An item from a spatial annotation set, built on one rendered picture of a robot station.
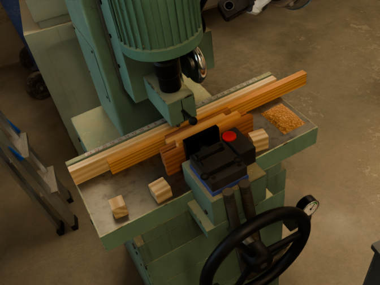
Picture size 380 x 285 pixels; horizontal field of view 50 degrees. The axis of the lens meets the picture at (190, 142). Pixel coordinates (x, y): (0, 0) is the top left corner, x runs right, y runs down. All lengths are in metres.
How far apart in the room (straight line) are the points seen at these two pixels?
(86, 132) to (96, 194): 0.37
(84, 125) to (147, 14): 0.66
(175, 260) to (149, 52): 0.57
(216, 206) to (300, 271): 1.04
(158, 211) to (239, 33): 2.46
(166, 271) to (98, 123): 0.52
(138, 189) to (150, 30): 0.38
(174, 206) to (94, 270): 1.07
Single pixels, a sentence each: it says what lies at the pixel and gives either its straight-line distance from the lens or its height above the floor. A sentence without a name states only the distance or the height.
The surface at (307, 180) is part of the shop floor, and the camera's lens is 2.14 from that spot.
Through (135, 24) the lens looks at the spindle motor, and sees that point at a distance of 0.78.
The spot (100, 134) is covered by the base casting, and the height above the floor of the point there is 0.80.
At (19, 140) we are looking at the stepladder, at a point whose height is 0.51.
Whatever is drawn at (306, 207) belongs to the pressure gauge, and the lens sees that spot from 1.18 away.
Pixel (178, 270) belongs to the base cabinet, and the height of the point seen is 0.61.
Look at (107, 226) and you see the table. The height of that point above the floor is 0.90.
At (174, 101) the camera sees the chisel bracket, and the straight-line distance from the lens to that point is 0.91.
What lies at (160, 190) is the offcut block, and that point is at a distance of 0.92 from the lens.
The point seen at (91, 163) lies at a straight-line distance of 1.01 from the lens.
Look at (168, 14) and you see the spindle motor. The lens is 0.77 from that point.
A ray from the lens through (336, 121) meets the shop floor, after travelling 2.47.
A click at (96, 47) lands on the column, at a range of 1.05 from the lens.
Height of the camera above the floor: 1.63
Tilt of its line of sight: 44 degrees down
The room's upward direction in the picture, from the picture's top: 10 degrees counter-clockwise
